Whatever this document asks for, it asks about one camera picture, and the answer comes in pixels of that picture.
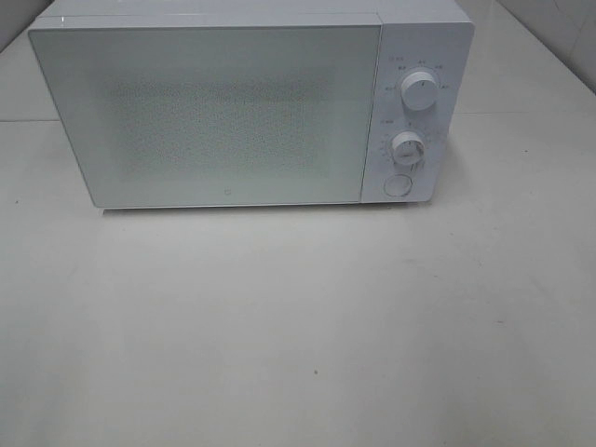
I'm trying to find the upper white power knob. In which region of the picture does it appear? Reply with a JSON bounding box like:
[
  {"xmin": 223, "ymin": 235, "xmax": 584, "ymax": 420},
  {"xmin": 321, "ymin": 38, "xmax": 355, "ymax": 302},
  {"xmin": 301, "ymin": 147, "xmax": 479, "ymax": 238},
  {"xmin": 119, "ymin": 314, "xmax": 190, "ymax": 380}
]
[{"xmin": 399, "ymin": 68, "xmax": 440, "ymax": 112}]

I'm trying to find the white timer knob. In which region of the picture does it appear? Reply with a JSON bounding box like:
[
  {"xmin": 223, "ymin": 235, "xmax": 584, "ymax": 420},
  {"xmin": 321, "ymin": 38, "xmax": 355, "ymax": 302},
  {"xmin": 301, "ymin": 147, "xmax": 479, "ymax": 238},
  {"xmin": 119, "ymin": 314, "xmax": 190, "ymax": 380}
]
[{"xmin": 389, "ymin": 130, "xmax": 425, "ymax": 166}]

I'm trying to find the white microwave door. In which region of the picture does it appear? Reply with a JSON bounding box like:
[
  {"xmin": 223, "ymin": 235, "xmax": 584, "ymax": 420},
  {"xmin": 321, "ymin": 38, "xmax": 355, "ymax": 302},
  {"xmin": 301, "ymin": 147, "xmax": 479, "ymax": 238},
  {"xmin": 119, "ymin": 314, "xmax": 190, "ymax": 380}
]
[{"xmin": 30, "ymin": 26, "xmax": 380, "ymax": 209}]

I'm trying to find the round white door button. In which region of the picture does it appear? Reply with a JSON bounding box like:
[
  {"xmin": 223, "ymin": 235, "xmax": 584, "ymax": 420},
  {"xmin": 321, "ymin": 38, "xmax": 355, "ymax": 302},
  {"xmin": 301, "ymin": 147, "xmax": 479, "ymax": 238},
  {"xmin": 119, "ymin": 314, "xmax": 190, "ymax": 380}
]
[{"xmin": 383, "ymin": 174, "xmax": 413, "ymax": 197}]

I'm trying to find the white microwave oven body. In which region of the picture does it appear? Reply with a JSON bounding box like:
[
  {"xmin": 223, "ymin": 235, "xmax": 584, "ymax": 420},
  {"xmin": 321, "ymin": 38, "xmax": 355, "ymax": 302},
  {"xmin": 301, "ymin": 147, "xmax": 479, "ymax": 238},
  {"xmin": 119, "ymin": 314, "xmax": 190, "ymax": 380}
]
[{"xmin": 28, "ymin": 1, "xmax": 475, "ymax": 208}]

